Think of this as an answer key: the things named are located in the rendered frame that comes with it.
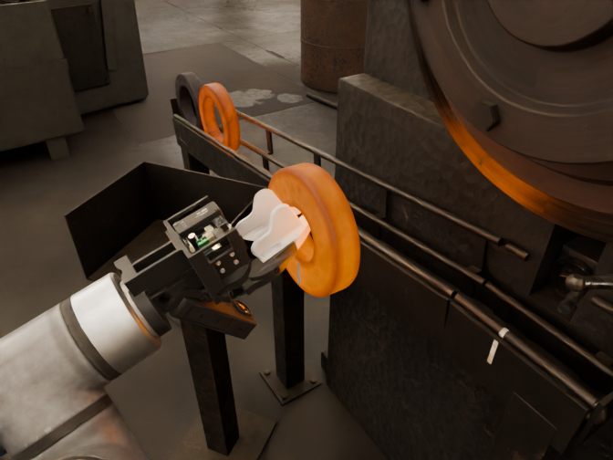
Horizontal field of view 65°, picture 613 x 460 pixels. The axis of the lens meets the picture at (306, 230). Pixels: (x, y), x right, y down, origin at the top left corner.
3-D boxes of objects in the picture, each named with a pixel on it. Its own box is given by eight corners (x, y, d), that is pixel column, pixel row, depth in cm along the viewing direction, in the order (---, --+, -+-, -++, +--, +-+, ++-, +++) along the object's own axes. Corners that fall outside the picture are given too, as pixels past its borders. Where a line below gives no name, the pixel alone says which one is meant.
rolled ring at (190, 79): (192, 76, 125) (203, 74, 127) (170, 70, 140) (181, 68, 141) (205, 144, 134) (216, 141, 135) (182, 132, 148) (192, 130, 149)
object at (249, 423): (194, 391, 134) (143, 160, 92) (280, 423, 126) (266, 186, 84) (149, 456, 118) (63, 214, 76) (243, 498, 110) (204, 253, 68)
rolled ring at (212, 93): (233, 165, 121) (244, 162, 123) (223, 92, 111) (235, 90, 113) (204, 144, 135) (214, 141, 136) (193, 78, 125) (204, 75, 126)
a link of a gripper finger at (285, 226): (323, 187, 49) (246, 235, 46) (334, 228, 53) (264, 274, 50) (306, 174, 51) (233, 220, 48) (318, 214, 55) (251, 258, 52)
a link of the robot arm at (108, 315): (134, 389, 46) (109, 326, 53) (178, 359, 48) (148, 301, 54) (83, 339, 40) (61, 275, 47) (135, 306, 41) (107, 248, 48)
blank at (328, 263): (285, 143, 58) (261, 150, 56) (365, 191, 46) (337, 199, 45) (290, 251, 66) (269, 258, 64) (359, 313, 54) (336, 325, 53)
